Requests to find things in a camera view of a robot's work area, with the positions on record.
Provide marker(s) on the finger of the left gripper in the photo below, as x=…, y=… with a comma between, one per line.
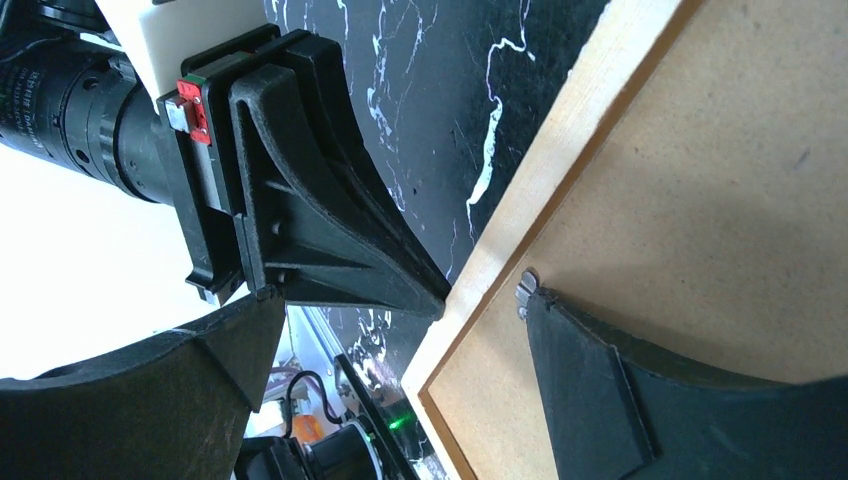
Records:
x=265, y=207
x=342, y=236

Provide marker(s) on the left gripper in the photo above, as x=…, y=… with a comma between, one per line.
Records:
x=82, y=106

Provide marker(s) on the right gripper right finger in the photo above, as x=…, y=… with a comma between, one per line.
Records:
x=620, y=407

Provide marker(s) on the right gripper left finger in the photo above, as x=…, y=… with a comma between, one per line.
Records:
x=172, y=406

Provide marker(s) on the brown backing board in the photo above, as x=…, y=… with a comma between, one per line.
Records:
x=713, y=219

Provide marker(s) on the wooden picture frame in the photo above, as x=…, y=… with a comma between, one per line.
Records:
x=471, y=382

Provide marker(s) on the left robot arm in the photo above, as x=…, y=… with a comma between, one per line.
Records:
x=53, y=10

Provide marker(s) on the orange packet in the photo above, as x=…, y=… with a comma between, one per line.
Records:
x=307, y=428

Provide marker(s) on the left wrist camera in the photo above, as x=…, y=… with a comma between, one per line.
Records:
x=157, y=36

